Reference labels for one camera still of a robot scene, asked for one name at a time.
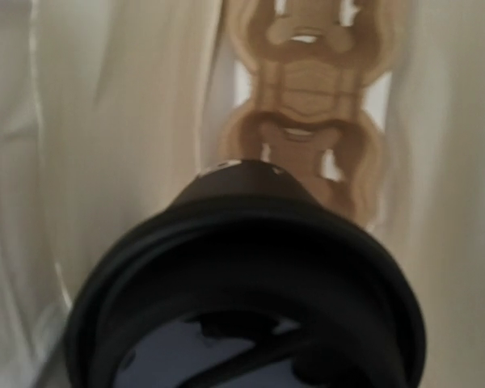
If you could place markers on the brown cardboard cup carrier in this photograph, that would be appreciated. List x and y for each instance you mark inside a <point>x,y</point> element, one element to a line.
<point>310,66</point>

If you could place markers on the beige paper bag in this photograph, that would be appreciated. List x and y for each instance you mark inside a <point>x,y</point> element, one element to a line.
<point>108,108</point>

